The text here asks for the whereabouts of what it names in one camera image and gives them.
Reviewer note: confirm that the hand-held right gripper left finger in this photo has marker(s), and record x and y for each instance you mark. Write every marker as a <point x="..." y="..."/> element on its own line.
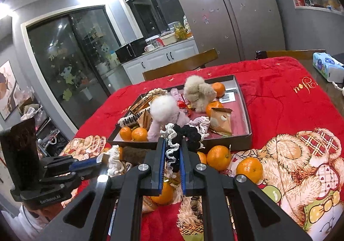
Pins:
<point x="161" y="163"/>

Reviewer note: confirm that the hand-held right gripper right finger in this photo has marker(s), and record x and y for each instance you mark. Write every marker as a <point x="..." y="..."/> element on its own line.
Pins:
<point x="183" y="168"/>

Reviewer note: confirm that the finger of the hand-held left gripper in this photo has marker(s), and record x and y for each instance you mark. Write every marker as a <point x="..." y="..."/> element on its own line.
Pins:
<point x="82" y="164"/>
<point x="80" y="178"/>

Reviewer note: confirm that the black white ruffled scrunchie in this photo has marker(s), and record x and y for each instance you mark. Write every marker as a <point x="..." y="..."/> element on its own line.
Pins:
<point x="172" y="147"/>

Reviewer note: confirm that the brown white scrunchie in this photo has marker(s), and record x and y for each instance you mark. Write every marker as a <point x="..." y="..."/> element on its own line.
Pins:
<point x="137" y="155"/>

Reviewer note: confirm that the tangerine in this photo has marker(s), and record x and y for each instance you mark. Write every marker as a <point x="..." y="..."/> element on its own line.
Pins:
<point x="202" y="157"/>
<point x="218" y="88"/>
<point x="213" y="105"/>
<point x="125" y="133"/>
<point x="167" y="194"/>
<point x="219" y="157"/>
<point x="249" y="169"/>
<point x="139" y="134"/>

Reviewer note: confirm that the shallow dark cardboard box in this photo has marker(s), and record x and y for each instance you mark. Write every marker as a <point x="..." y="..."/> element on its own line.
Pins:
<point x="242" y="122"/>

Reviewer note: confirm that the person's left forearm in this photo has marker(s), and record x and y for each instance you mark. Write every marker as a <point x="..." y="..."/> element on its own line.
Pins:
<point x="29" y="219"/>

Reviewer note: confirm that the white food container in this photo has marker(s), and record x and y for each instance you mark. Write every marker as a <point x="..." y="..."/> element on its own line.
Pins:
<point x="168" y="39"/>

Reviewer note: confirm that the pink fuzzy hair claw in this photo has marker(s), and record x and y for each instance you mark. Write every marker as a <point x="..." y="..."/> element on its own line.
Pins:
<point x="158" y="131"/>

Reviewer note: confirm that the triangular brown snack packet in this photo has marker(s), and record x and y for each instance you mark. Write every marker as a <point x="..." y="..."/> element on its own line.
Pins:
<point x="146" y="120"/>
<point x="221" y="121"/>

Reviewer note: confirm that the cream ruffled scrunchie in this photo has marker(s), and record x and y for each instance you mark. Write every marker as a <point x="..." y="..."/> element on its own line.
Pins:
<point x="201" y="122"/>

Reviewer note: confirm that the white fuzzy black hair claw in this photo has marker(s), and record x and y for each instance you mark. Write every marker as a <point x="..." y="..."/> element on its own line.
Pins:
<point x="130" y="120"/>

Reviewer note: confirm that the red snack wrapper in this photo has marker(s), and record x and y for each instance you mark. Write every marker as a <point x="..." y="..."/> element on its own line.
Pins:
<point x="185" y="109"/>

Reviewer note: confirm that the flat brown snack packet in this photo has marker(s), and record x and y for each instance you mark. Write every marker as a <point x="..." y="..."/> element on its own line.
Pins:
<point x="141" y="106"/>

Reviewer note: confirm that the clear pink plastic packet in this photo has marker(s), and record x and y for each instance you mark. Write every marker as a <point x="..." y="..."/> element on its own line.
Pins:
<point x="176" y="95"/>

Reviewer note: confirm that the cream knitted scrunchie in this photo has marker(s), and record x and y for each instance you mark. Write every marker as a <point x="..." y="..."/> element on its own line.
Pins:
<point x="156" y="92"/>

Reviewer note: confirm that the beige pompom hair claw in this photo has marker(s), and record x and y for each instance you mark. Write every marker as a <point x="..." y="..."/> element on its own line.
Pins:
<point x="200" y="92"/>

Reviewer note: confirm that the wooden chair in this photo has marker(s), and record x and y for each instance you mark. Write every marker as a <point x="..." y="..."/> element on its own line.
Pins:
<point x="180" y="65"/>
<point x="295" y="53"/>

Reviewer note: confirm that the white kitchen cabinet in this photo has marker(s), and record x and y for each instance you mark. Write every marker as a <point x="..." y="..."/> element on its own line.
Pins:
<point x="161" y="62"/>

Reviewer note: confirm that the sliding glass door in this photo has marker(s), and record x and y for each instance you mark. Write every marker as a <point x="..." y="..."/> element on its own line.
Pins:
<point x="70" y="63"/>

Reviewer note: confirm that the red printed blanket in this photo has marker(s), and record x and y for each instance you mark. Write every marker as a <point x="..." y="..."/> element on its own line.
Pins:
<point x="282" y="112"/>

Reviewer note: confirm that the white cup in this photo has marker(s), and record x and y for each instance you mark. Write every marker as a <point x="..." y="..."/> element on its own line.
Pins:
<point x="149" y="48"/>

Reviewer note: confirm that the black microwave oven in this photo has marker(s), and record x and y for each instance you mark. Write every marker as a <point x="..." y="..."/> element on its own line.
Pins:
<point x="130" y="50"/>

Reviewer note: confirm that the yellow glass bottle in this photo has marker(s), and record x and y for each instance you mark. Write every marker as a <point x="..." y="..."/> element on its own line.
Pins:
<point x="184" y="31"/>
<point x="177" y="32"/>

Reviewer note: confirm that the kitchen window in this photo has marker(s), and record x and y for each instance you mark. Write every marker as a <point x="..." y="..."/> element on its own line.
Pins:
<point x="153" y="7"/>

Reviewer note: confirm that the silver refrigerator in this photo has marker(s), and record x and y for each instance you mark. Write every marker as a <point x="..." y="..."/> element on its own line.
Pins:
<point x="228" y="15"/>

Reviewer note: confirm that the blue printed tissue packet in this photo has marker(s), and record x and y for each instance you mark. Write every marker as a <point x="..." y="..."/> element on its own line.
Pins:
<point x="326" y="66"/>

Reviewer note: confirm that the framed wall picture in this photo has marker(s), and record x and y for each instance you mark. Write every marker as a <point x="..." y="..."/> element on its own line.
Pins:
<point x="8" y="90"/>

